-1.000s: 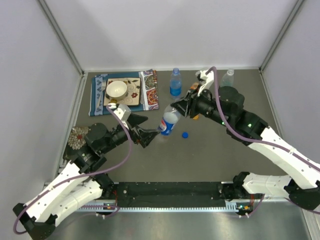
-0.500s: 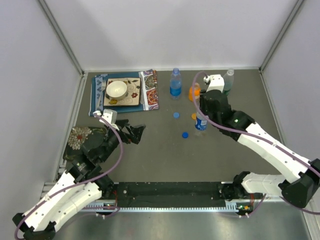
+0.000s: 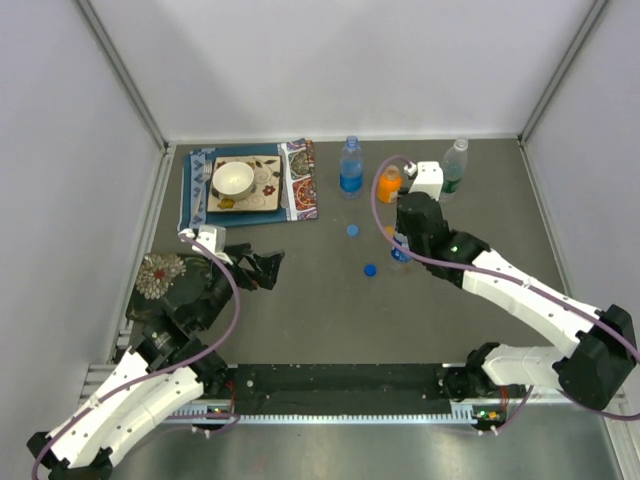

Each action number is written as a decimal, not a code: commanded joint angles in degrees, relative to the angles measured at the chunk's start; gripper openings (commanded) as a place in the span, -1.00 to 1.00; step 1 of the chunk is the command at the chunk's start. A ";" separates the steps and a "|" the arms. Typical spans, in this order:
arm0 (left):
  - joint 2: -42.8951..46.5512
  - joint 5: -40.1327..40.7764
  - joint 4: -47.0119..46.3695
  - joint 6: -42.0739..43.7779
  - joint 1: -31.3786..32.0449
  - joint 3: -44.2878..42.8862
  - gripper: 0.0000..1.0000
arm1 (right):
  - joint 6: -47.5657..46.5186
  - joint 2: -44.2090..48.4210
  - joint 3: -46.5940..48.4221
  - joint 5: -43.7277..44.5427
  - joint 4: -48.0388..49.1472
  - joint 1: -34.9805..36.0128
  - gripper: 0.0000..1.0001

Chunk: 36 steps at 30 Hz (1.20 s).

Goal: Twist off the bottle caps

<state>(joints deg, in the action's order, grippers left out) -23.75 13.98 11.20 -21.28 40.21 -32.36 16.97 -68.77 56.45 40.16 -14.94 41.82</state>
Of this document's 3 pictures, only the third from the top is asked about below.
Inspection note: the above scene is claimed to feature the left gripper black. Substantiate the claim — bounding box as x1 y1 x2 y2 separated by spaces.
199 243 284 331

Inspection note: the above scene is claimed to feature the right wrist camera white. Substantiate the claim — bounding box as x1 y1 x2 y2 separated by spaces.
403 161 444 201

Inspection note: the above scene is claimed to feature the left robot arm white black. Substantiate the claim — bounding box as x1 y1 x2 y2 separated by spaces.
27 243 285 479

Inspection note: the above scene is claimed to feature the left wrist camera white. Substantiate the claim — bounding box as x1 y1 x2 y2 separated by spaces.
178 224 233 265

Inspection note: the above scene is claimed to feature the blue patterned placemat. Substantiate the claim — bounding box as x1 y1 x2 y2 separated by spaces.
177 138 318 230

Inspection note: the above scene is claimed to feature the clear water bottle blue cap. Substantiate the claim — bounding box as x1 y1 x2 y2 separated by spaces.
391 232 412 274

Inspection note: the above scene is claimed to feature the clear bottle green label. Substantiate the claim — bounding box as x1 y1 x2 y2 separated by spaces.
440 137 469 202

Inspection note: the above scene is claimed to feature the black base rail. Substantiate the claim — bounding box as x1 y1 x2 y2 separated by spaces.
227 364 475 416

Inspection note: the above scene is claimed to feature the silver fork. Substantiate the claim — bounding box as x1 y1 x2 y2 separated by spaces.
192 160 213 216

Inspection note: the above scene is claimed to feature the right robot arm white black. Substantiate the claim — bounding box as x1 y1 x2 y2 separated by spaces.
396 192 637 411

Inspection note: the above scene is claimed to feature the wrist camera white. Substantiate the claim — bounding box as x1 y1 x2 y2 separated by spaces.
403 161 444 201
178 224 233 265

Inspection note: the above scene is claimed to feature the dark floral coaster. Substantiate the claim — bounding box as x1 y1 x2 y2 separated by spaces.
125 253 212 325

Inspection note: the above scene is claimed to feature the blue liquid bottle blue cap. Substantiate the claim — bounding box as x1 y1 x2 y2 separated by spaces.
339 135 364 198

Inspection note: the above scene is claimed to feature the square floral plate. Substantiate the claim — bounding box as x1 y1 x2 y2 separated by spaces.
207 155 282 214

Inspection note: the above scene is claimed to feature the silver knife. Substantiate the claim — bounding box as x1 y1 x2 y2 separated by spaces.
280 169 289 210

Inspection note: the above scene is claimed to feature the white ceramic bowl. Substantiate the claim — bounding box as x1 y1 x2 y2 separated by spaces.
212 162 255 200

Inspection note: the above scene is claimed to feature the orange juice bottle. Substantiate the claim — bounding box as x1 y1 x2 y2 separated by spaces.
376 165 403 204

